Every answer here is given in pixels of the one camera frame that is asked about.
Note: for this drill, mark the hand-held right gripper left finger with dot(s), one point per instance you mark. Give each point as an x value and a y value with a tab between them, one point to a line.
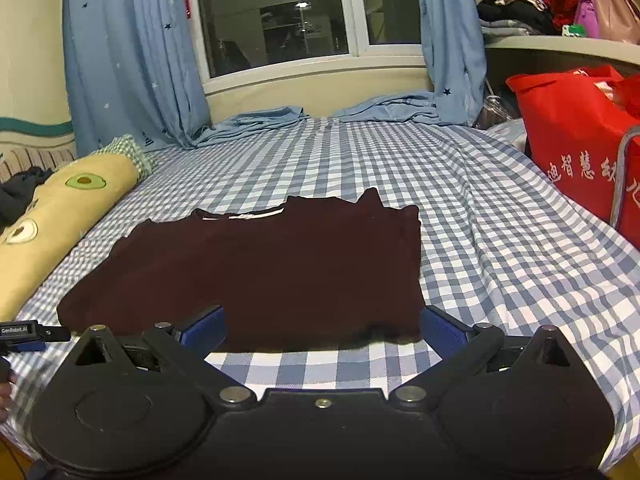
205	332

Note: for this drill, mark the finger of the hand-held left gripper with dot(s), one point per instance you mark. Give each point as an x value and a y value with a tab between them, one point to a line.
27	346
55	334

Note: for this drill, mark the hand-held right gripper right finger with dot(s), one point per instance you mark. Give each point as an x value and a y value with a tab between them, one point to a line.
442	332

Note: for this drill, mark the maroon printed sweatshirt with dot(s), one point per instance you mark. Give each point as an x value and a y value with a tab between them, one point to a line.
275	270

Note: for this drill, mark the grey folded clothes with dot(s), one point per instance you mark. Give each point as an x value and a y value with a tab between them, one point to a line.
502	28

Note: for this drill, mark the black clothes pile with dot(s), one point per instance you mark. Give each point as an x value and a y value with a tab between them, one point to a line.
520	7

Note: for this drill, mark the person's left hand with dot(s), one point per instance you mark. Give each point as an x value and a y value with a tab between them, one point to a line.
6	395

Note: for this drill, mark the blue checked bed sheet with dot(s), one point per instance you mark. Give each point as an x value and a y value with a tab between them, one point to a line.
500	260

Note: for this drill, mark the yellow avocado print quilt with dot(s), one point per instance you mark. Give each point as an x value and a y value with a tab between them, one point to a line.
65	220

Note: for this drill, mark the dark navy garment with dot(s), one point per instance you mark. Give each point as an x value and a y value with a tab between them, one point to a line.
20	195

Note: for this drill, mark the green checked pillow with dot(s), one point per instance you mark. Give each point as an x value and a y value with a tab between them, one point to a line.
127	152

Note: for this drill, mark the teal wave headboard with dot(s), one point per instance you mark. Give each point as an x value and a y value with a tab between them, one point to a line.
35	130

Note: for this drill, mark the clear plastic bag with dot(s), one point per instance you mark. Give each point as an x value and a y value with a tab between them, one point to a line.
497	112

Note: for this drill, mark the red tote bag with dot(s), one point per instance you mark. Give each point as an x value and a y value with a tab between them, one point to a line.
630	95
565	140

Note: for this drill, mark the blue star curtain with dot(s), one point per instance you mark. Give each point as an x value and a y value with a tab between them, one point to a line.
130	50
450	35

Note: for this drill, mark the white shelf board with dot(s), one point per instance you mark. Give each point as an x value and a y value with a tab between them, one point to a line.
550	47

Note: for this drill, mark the green white toy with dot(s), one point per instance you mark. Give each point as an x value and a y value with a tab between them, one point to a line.
573	30

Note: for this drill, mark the white framed window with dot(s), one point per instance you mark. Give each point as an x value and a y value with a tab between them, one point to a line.
280	10

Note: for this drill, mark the purple handbag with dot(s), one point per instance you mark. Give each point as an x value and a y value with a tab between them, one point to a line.
587	17

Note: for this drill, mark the pink handbag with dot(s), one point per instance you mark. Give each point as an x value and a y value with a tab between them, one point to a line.
617	12

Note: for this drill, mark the metal tube frame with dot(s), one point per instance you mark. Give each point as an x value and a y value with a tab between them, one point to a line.
620	180

